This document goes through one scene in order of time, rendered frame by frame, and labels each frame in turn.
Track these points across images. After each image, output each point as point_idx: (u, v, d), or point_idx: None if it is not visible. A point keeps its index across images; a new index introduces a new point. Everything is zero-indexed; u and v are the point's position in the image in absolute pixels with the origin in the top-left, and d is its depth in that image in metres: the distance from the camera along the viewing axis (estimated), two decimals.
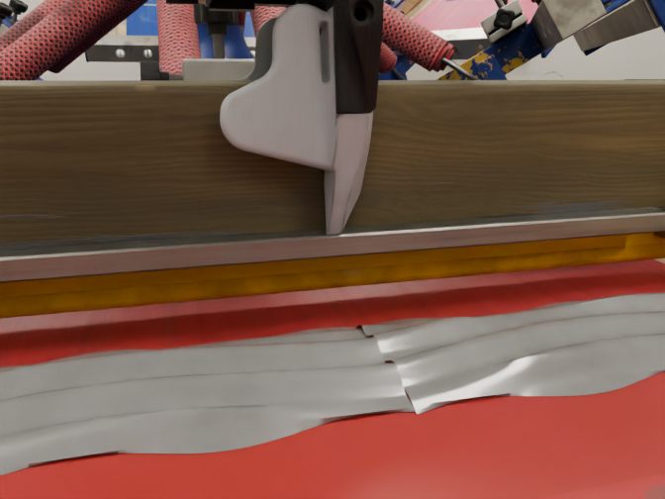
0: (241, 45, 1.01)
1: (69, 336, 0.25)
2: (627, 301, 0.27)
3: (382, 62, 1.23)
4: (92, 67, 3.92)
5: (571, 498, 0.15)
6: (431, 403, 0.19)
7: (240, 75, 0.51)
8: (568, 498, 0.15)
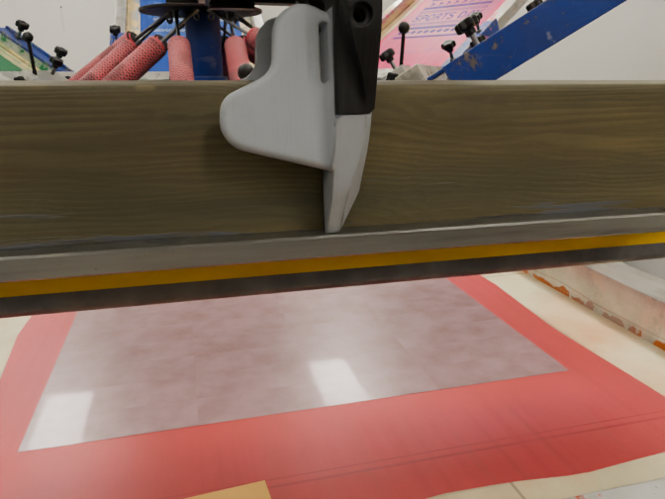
0: None
1: None
2: None
3: None
4: None
5: None
6: None
7: None
8: None
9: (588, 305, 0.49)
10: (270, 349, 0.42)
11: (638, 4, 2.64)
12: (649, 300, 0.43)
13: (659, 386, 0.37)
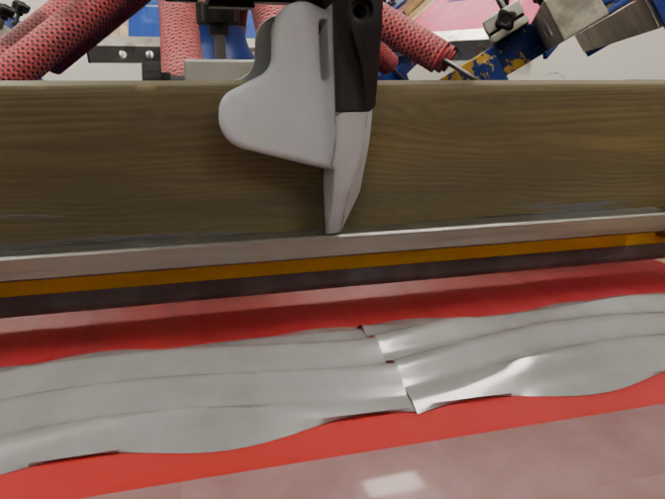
0: (243, 46, 1.01)
1: (70, 336, 0.25)
2: (629, 301, 0.27)
3: (384, 63, 1.23)
4: (94, 68, 3.93)
5: None
6: (432, 403, 0.19)
7: (241, 76, 0.51)
8: None
9: None
10: None
11: None
12: None
13: None
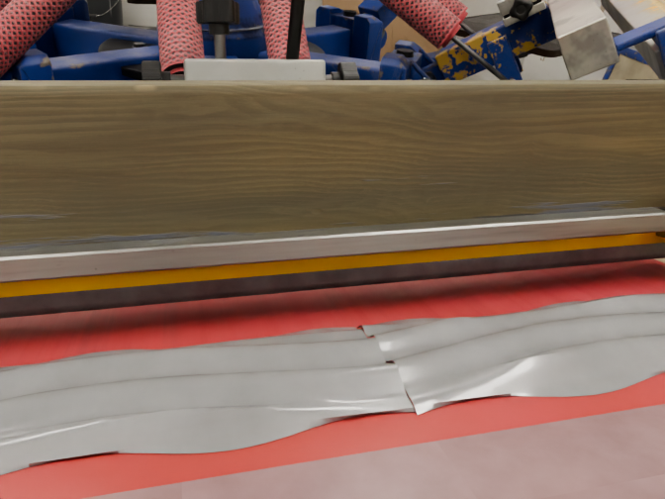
0: None
1: (70, 336, 0.25)
2: (628, 301, 0.27)
3: None
4: None
5: None
6: (432, 403, 0.19)
7: (241, 75, 0.51)
8: None
9: None
10: None
11: None
12: None
13: None
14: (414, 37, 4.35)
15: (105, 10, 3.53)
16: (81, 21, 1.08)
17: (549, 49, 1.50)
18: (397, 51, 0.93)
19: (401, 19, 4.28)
